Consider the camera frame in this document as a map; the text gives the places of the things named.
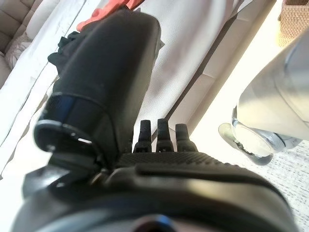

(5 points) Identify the beige bed throw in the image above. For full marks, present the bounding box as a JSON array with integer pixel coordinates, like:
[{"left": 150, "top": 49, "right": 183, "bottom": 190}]
[{"left": 135, "top": 0, "right": 244, "bottom": 119}]

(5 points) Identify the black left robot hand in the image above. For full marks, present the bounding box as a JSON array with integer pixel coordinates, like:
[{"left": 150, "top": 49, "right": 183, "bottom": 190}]
[{"left": 14, "top": 9, "right": 293, "bottom": 232}]

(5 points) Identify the orange-red garment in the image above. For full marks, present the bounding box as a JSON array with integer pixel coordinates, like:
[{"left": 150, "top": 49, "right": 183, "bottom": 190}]
[{"left": 77, "top": 0, "right": 143, "bottom": 32}]

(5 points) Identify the black garment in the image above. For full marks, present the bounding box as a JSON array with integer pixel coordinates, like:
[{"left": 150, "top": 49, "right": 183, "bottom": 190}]
[{"left": 47, "top": 31, "right": 166, "bottom": 72}]

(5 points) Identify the grey streaked rug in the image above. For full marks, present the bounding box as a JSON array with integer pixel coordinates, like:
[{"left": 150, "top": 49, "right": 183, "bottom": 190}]
[{"left": 263, "top": 140, "right": 309, "bottom": 232}]

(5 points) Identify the tan upholstered bed frame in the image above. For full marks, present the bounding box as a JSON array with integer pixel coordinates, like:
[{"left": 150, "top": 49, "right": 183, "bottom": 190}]
[{"left": 0, "top": 0, "right": 288, "bottom": 182}]

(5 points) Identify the white duvet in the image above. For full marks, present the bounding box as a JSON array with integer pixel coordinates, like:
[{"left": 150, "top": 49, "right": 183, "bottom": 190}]
[{"left": 0, "top": 0, "right": 92, "bottom": 181}]

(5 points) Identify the plain white pillow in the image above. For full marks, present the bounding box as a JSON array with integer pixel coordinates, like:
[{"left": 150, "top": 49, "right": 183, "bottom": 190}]
[{"left": 25, "top": 0, "right": 62, "bottom": 46}]

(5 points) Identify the brown wicker basket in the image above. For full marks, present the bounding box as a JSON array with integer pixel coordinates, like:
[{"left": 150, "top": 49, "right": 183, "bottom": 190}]
[{"left": 277, "top": 0, "right": 309, "bottom": 48}]

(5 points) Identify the grey line-patterned pillow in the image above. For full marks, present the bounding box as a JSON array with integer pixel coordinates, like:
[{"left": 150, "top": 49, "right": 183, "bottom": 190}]
[{"left": 4, "top": 32, "right": 34, "bottom": 73}]

